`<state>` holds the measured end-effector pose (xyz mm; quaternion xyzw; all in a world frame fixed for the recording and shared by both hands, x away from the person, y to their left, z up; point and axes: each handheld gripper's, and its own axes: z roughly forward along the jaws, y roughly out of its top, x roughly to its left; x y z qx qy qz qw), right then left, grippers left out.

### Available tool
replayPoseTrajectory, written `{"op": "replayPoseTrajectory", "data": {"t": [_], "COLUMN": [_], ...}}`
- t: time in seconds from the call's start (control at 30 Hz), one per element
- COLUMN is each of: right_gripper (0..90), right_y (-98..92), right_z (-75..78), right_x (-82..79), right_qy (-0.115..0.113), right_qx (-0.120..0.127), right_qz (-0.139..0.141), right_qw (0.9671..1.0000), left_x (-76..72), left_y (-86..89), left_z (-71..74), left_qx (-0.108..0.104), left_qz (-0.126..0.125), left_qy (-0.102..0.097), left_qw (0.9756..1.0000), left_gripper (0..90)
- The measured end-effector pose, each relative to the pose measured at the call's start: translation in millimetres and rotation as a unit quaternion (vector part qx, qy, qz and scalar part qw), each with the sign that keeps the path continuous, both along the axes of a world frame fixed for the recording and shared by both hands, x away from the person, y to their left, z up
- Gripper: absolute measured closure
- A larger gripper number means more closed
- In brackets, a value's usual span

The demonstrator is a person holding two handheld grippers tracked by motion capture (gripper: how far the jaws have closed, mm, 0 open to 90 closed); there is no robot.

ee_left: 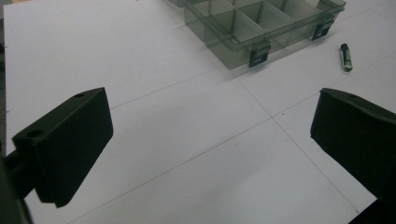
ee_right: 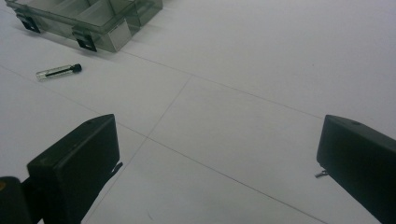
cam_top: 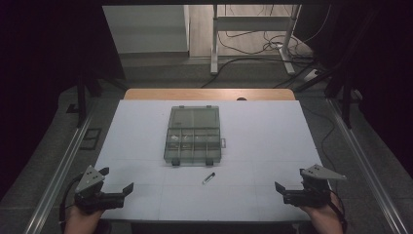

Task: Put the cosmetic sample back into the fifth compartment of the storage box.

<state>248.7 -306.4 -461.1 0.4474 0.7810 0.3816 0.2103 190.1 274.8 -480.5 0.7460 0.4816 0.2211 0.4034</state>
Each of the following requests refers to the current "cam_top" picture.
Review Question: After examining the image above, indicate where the thin black floor cable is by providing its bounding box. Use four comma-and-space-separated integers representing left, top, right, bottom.
300, 103, 338, 172

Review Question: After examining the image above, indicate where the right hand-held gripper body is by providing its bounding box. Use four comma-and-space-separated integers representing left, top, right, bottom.
282, 164, 348, 209

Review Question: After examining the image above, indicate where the black square floor plate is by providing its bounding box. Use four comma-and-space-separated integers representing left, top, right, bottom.
79, 128, 103, 151

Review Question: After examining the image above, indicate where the black metal stand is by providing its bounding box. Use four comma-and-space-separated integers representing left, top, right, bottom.
293, 61, 357, 130
76, 73, 128, 129

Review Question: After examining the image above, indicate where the wooden table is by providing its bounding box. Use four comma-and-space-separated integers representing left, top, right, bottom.
124, 88, 297, 101

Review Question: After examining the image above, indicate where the white metal desk frame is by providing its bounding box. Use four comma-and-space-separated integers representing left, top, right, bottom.
209, 4, 302, 76

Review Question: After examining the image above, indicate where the white table mat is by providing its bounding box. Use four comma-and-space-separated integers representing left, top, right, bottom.
94, 98, 323, 223

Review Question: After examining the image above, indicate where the clear plastic compartment box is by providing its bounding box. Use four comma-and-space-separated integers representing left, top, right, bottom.
163, 104, 227, 167

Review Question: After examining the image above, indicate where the person's right hand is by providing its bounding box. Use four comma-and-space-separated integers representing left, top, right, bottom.
299, 198, 345, 234

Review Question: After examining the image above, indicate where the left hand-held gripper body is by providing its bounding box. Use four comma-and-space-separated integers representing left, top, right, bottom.
74, 165, 126, 215

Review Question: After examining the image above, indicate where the hand-held gripper cable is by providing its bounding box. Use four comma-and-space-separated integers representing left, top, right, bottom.
58, 174, 83, 226
326, 188, 349, 234

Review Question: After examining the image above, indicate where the aluminium floor rail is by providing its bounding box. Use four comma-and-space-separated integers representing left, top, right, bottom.
22, 108, 95, 234
325, 97, 408, 234

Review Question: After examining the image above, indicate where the person's left hand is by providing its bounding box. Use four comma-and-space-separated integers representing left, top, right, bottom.
63, 205, 105, 234

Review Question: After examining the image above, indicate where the white power strip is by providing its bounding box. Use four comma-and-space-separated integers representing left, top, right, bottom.
302, 68, 321, 83

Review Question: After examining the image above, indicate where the white cabinet panel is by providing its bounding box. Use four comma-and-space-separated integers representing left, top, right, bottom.
102, 4, 191, 55

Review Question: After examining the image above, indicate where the small black and silver tube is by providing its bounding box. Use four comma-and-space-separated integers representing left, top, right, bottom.
202, 172, 216, 186

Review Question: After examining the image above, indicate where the left hand-held gripper cable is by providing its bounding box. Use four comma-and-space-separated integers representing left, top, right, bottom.
58, 174, 83, 226

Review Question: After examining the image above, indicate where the right hand-held gripper cable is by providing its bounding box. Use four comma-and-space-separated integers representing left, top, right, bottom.
326, 188, 349, 234

